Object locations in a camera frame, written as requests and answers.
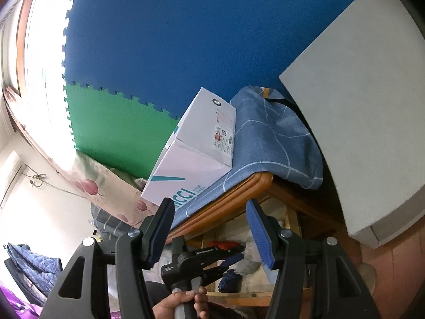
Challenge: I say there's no wooden drawer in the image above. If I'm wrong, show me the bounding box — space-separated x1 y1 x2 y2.
184 199 314 308

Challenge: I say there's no dark blue underwear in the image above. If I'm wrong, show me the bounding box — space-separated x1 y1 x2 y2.
217 267 243 293

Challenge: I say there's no floral curtain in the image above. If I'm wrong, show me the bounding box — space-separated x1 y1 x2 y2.
2 85 160 228

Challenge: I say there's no grey underwear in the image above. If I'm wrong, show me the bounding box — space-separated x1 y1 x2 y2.
234 256 263 276

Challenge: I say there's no grey plaid cloth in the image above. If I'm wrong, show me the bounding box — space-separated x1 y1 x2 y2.
90 203 143 240

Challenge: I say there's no green foam mat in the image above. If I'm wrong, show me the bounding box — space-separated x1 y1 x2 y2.
63 81 181 178

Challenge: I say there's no blue foam mat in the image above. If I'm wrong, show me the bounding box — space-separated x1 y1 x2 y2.
62 0 366 122

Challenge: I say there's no grey box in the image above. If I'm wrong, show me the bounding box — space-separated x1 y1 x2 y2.
279 0 425 249

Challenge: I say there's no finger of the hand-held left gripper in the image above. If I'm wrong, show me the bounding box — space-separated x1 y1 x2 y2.
196 244 245 270
201 265 230 288

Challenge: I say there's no blue quilted jacket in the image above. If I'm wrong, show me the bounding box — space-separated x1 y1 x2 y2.
5 242 63 293

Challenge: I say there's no purple cloth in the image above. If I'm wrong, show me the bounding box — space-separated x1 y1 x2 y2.
0 281 44 319

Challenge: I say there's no red underwear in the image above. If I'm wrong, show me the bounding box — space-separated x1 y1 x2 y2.
209 240 240 251

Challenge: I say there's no blue checked cloth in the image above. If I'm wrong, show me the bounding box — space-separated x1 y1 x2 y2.
169 86 323 235

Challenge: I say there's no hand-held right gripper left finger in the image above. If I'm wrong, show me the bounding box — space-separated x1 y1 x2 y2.
46 198 175 319

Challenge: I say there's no white shoe box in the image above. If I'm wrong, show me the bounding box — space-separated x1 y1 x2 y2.
141 87 237 211

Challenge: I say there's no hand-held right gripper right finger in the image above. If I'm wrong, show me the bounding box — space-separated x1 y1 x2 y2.
246 199 382 319

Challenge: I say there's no thin wall cable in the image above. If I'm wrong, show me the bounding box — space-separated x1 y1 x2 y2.
22 164 94 200

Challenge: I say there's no person's left hand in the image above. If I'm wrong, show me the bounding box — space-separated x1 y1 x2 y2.
151 287 210 319

